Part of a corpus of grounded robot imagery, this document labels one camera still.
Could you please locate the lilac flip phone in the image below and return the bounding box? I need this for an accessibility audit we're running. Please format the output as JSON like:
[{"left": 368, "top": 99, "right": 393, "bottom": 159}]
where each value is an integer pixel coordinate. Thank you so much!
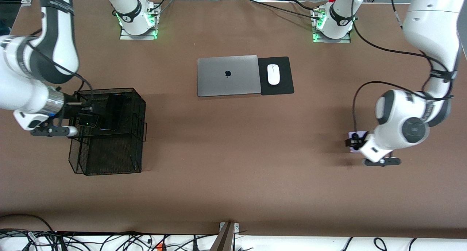
[{"left": 348, "top": 131, "right": 367, "bottom": 153}]

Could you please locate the small black flip phone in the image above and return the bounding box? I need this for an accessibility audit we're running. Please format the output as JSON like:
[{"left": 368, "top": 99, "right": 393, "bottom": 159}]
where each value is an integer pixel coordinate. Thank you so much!
[{"left": 78, "top": 113, "right": 100, "bottom": 128}]

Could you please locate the black slab smartphone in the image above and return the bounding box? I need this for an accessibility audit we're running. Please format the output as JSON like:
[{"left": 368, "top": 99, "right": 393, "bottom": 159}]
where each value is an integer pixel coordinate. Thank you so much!
[{"left": 99, "top": 93, "right": 126, "bottom": 131}]

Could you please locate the black mouse pad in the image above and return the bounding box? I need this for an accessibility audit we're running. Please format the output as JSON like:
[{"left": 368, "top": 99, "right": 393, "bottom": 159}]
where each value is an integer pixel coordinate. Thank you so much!
[{"left": 258, "top": 57, "right": 294, "bottom": 96}]

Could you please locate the white computer mouse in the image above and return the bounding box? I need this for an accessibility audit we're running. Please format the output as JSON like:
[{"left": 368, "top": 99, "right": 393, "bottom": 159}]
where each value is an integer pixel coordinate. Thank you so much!
[{"left": 267, "top": 64, "right": 281, "bottom": 85}]

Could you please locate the silver laptop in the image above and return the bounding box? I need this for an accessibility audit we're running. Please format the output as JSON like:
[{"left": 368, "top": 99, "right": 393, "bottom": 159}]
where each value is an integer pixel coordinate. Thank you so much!
[{"left": 197, "top": 55, "right": 262, "bottom": 97}]

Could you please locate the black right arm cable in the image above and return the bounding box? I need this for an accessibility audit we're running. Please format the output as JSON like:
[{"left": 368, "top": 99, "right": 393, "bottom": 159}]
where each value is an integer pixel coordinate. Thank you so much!
[{"left": 27, "top": 39, "right": 93, "bottom": 94}]

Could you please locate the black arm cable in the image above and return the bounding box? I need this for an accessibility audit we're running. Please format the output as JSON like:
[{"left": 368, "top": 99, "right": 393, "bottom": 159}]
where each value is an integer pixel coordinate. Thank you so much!
[
  {"left": 350, "top": 0, "right": 455, "bottom": 138},
  {"left": 27, "top": 39, "right": 93, "bottom": 94}
]

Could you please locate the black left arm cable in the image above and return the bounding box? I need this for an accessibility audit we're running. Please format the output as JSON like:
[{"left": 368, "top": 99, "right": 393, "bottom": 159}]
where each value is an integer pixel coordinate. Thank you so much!
[{"left": 350, "top": 0, "right": 455, "bottom": 138}]

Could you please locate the black wire mesh tray organizer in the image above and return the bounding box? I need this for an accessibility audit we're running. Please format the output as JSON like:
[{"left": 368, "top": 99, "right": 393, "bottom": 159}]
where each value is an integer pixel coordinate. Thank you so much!
[{"left": 66, "top": 88, "right": 148, "bottom": 176}]

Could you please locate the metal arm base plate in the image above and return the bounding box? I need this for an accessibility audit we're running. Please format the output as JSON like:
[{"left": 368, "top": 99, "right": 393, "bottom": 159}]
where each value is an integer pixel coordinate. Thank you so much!
[
  {"left": 313, "top": 28, "right": 351, "bottom": 43},
  {"left": 120, "top": 25, "right": 158, "bottom": 40}
]

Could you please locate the thick black cable loop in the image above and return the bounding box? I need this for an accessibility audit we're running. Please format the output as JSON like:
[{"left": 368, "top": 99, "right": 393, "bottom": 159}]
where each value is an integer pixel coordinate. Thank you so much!
[{"left": 0, "top": 214, "right": 57, "bottom": 237}]

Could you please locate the grey camera stand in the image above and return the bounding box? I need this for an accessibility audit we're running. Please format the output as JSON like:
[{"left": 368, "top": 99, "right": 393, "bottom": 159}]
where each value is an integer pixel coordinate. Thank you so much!
[{"left": 210, "top": 222, "right": 240, "bottom": 251}]

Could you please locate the black table cable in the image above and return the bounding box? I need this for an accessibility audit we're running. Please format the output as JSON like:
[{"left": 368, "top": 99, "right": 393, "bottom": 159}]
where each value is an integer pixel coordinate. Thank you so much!
[{"left": 250, "top": 0, "right": 321, "bottom": 20}]

